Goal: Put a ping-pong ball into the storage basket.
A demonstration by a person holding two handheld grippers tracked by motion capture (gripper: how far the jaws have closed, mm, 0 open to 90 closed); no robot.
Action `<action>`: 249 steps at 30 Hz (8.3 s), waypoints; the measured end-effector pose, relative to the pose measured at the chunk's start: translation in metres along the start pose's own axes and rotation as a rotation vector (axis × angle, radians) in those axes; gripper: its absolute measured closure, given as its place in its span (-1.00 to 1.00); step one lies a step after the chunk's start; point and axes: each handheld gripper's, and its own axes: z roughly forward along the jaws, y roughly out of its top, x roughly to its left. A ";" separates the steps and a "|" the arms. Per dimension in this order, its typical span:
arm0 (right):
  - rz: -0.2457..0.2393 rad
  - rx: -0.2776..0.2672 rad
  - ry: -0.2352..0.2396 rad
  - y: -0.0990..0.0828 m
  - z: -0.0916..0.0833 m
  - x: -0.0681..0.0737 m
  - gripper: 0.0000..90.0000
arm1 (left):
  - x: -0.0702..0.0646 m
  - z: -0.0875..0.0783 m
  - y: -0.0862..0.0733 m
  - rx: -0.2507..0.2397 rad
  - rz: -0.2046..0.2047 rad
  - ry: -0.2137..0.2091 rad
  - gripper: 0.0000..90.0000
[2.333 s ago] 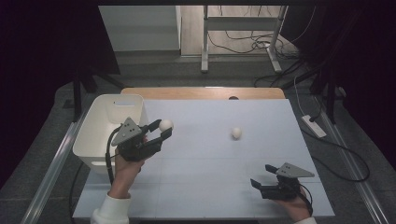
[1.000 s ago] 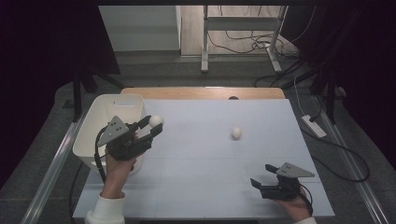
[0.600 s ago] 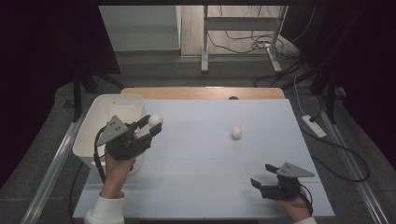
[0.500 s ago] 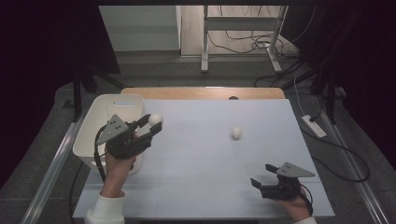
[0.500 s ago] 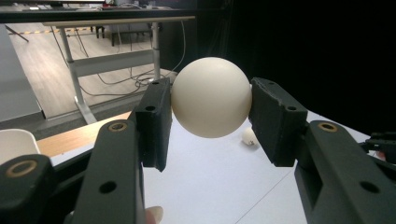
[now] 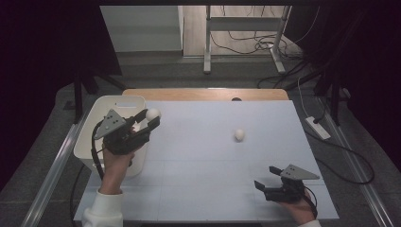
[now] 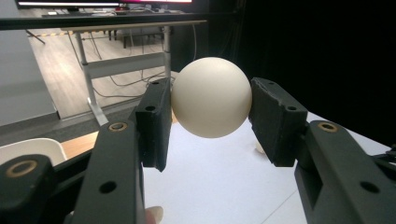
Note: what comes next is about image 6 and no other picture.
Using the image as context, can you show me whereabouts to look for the person's right hand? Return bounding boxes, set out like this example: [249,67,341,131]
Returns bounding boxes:
[278,195,317,226]

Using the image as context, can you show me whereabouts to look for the black power strip cable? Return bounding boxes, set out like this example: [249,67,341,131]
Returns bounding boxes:
[304,127,376,185]

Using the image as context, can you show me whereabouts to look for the black stand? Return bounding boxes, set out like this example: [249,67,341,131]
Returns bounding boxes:
[64,62,127,125]
[313,62,343,127]

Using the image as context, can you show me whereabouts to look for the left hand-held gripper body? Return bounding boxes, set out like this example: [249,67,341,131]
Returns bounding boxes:
[93,108,150,156]

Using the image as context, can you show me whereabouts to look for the white board sheet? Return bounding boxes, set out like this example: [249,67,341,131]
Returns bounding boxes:
[73,99,340,223]

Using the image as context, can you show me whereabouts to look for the black curtain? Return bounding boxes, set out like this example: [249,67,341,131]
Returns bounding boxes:
[0,0,122,190]
[288,0,401,173]

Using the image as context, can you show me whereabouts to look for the person's left hand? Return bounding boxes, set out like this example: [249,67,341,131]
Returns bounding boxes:
[98,146,137,196]

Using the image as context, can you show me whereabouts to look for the wooden table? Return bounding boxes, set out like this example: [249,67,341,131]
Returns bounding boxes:
[121,88,290,102]

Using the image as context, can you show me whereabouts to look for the tangled floor cables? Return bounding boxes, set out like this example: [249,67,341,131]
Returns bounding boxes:
[209,5,321,60]

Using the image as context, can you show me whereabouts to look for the white power strip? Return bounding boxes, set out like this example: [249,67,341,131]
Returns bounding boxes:
[305,115,332,141]

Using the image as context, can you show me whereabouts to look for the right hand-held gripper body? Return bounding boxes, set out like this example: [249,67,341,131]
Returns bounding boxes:
[264,164,321,203]

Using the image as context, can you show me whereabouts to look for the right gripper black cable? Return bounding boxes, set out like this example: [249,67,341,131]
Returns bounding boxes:
[304,185,319,218]

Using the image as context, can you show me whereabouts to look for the white plastic bin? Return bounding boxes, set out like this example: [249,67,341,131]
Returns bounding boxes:
[73,95,149,179]

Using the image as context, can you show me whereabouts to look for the white metal desk frame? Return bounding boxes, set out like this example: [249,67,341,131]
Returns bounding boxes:
[202,5,292,75]

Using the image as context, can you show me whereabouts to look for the black floor cable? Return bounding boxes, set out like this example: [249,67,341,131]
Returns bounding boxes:
[256,60,320,90]

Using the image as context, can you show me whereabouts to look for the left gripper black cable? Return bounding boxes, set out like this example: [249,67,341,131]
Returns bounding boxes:
[91,120,106,182]

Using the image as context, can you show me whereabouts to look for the aluminium rail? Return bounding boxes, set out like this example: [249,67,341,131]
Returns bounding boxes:
[316,96,395,227]
[20,121,93,227]

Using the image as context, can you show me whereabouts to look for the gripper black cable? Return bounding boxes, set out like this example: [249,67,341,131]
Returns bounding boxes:
[304,185,319,218]
[91,120,106,182]

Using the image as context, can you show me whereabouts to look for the white cabinet panel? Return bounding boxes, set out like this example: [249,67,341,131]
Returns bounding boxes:
[99,5,184,53]

